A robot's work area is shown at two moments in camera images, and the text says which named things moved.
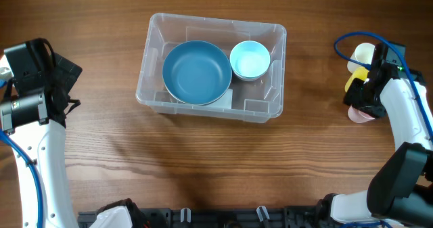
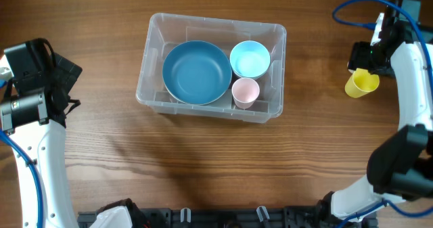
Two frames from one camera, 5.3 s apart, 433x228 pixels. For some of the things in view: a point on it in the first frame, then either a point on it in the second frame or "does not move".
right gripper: x=351 y=97 to x=357 y=58
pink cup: x=358 y=116 to x=245 y=91
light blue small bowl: x=249 y=59 does not move
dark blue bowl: x=197 y=72 does not move
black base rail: x=221 y=217 does not move
